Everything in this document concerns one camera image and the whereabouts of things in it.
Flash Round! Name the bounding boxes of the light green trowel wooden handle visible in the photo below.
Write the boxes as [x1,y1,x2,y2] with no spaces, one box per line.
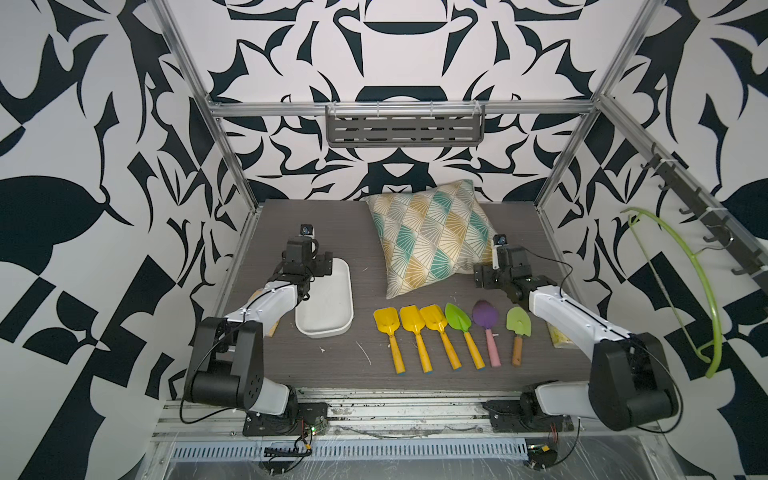
[506,306,531,367]

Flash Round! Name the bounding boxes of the purple shovel pink handle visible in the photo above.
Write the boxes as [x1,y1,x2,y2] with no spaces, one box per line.
[472,300,502,368]

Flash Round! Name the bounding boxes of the white storage box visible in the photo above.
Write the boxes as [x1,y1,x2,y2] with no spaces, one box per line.
[295,258,354,339]

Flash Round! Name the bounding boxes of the green shovel yellow handle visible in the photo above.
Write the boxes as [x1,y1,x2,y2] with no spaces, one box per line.
[445,303,486,370]

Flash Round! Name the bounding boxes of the yellow toy shovel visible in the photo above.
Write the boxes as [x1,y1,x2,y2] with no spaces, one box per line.
[419,305,462,371]
[400,305,433,374]
[373,307,406,375]

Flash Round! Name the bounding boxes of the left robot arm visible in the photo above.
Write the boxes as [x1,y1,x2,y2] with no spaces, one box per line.
[181,235,333,417]

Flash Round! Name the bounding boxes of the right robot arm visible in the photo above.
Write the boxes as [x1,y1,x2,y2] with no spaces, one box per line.
[473,235,684,431]

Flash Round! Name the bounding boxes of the right tissue pack yellow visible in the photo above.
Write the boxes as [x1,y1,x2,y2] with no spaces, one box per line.
[547,324,577,349]

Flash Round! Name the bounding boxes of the patterned teal yellow cushion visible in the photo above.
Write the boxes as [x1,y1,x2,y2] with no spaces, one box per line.
[364,180,497,299]

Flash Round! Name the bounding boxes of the green plastic hanger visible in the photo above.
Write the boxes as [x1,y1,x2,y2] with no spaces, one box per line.
[622,207,724,380]

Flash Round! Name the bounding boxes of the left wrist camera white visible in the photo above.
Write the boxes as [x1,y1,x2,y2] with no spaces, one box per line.
[300,224,315,239]

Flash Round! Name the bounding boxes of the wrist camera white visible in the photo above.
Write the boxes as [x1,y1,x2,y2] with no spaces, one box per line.
[300,224,315,239]
[492,234,507,270]

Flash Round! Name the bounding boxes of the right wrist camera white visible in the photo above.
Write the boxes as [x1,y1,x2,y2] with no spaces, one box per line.
[492,234,507,270]

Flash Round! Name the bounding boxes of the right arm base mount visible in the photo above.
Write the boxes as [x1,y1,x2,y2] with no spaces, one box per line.
[481,399,572,433]

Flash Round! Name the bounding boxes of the grey wall shelf rack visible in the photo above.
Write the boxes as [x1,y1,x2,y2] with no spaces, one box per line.
[325,101,485,149]

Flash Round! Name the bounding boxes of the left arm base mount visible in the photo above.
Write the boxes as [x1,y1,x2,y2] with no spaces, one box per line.
[242,402,329,437]

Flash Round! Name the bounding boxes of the white cable duct strip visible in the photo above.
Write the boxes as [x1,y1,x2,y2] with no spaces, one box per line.
[171,438,528,462]

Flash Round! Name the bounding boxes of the black hook rail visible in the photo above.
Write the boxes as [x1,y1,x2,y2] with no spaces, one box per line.
[641,143,767,291]

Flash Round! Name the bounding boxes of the aluminium frame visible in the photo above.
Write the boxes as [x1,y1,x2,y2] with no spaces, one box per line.
[154,1,767,479]

